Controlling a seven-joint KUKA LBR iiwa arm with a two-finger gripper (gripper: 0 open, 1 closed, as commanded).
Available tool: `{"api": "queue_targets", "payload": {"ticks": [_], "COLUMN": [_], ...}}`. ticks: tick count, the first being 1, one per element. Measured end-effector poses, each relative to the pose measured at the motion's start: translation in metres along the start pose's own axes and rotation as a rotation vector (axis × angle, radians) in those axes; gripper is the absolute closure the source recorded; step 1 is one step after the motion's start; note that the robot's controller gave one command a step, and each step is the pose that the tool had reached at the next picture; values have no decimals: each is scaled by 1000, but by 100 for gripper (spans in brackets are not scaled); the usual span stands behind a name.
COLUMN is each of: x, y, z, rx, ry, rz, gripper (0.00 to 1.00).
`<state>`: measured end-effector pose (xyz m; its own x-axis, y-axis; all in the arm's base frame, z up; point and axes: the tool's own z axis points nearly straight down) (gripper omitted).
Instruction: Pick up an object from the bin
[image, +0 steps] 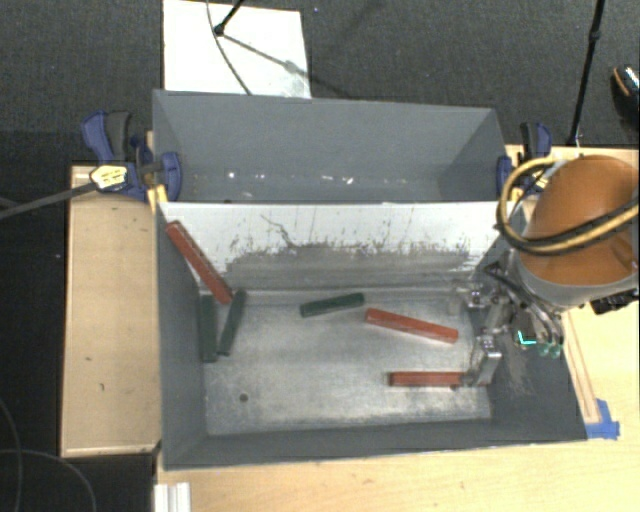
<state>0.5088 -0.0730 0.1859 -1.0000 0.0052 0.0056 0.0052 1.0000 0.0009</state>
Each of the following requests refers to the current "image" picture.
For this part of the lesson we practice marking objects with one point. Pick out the dark green flat block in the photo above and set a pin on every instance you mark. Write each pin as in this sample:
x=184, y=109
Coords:
x=208, y=330
x=331, y=304
x=232, y=322

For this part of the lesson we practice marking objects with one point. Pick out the pale wood flat board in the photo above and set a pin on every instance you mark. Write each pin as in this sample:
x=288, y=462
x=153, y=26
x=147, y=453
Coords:
x=110, y=310

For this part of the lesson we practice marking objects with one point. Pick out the grey metal bin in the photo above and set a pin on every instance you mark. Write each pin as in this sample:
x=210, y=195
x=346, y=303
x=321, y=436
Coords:
x=325, y=380

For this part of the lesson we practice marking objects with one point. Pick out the red-brown flat block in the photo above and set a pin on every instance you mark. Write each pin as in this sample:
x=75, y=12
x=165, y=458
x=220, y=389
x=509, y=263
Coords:
x=410, y=325
x=197, y=260
x=425, y=378

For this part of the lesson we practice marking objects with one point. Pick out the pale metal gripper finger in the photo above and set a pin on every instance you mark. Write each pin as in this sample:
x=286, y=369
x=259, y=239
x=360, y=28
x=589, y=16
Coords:
x=488, y=355
x=474, y=298

